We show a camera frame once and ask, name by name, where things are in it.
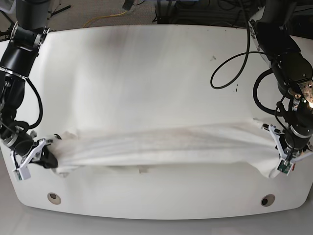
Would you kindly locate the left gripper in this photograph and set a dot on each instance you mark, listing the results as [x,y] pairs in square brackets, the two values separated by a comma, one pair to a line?
[293,143]

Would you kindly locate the white printed T-shirt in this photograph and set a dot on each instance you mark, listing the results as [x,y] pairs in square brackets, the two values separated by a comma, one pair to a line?
[219,143]

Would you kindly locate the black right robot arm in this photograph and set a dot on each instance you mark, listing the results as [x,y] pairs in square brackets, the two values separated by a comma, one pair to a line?
[28,34]

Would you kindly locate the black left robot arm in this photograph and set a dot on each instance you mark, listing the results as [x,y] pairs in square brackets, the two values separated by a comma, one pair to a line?
[294,75]

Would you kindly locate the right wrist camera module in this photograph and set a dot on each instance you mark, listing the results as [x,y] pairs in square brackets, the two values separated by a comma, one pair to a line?
[22,173]

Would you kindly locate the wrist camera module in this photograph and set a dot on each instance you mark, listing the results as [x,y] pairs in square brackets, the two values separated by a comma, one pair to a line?
[285,166]
[22,173]

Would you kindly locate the left table cable grommet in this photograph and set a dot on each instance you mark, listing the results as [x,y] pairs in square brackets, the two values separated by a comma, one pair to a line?
[54,198]

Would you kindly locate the table cable grommet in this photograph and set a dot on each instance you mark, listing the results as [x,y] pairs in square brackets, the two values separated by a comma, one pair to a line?
[268,200]
[54,198]

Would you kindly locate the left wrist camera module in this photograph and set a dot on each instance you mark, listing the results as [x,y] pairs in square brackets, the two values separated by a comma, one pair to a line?
[285,166]

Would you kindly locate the right table cable grommet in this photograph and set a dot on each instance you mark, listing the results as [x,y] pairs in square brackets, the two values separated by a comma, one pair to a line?
[268,200]

